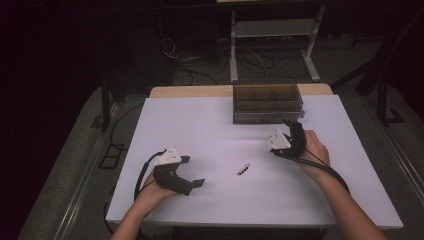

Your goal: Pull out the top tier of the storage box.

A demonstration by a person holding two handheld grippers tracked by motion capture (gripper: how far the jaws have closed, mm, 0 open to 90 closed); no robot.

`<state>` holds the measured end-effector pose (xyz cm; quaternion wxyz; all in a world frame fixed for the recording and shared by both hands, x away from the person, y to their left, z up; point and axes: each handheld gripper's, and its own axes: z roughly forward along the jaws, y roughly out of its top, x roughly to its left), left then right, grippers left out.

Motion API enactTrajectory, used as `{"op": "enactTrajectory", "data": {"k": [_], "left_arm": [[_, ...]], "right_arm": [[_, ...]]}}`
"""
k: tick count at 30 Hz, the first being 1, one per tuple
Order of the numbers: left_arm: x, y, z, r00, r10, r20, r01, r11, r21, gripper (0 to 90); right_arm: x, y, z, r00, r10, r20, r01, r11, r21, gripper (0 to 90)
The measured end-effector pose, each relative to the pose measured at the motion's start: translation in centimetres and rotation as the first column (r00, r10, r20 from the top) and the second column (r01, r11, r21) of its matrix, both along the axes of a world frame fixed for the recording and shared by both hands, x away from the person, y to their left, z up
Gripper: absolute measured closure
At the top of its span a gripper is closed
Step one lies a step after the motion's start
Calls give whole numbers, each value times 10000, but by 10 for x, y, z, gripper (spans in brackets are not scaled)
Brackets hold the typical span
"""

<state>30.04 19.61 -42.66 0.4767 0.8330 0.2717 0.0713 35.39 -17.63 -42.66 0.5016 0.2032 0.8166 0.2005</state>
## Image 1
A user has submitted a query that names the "person's left hand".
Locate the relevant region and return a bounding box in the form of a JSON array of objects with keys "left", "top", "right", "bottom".
[{"left": 133, "top": 173, "right": 180, "bottom": 214}]

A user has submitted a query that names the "grey metal floor rail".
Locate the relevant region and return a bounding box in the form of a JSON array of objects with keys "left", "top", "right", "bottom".
[
  {"left": 378, "top": 124, "right": 424, "bottom": 205},
  {"left": 52, "top": 99, "right": 122, "bottom": 240}
]

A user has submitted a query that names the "person's right hand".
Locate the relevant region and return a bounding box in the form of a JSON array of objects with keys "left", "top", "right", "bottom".
[{"left": 294, "top": 129, "right": 331, "bottom": 181}]

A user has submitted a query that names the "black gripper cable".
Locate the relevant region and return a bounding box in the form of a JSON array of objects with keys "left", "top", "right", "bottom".
[
  {"left": 271, "top": 148, "right": 352, "bottom": 195},
  {"left": 133, "top": 150, "right": 168, "bottom": 202}
]

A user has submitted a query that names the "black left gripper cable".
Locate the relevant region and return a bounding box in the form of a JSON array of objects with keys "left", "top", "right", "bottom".
[{"left": 133, "top": 150, "right": 168, "bottom": 202}]

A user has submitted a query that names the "white floor cable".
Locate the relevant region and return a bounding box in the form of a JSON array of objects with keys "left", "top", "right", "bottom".
[{"left": 161, "top": 37, "right": 201, "bottom": 62}]

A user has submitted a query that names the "black floor cable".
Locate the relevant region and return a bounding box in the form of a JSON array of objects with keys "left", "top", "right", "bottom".
[{"left": 109, "top": 102, "right": 145, "bottom": 152}]

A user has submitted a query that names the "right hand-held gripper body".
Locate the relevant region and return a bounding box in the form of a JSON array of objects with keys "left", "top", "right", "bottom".
[{"left": 266, "top": 128, "right": 308, "bottom": 161}]

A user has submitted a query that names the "smoky clear plastic drawer box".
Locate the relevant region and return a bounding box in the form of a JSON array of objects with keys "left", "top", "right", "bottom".
[{"left": 232, "top": 82, "right": 306, "bottom": 125}]

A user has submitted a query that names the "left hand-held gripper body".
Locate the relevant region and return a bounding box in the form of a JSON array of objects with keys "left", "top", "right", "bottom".
[{"left": 152, "top": 146, "right": 194, "bottom": 197}]

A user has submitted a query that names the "tangle of black floor cables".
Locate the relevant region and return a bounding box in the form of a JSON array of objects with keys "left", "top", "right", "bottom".
[{"left": 159, "top": 36, "right": 313, "bottom": 86}]

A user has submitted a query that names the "white metal desk frame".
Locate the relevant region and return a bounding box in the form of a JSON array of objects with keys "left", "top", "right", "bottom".
[{"left": 229, "top": 4, "right": 327, "bottom": 83}]

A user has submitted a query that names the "dark metal stand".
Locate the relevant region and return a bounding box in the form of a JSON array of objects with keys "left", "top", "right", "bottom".
[
  {"left": 90, "top": 43, "right": 153, "bottom": 132},
  {"left": 331, "top": 9, "right": 424, "bottom": 128}
]

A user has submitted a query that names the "black floor bracket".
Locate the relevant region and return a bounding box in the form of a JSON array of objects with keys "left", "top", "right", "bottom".
[{"left": 98, "top": 143, "right": 130, "bottom": 170}]

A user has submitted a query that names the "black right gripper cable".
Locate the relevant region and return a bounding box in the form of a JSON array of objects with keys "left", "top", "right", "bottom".
[{"left": 271, "top": 148, "right": 352, "bottom": 195}]

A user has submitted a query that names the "black beaded gold ornament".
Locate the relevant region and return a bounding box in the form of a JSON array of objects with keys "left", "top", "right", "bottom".
[{"left": 236, "top": 162, "right": 251, "bottom": 177}]

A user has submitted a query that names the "white board table cover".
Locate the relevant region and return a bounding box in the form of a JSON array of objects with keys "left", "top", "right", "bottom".
[{"left": 105, "top": 94, "right": 405, "bottom": 231}]

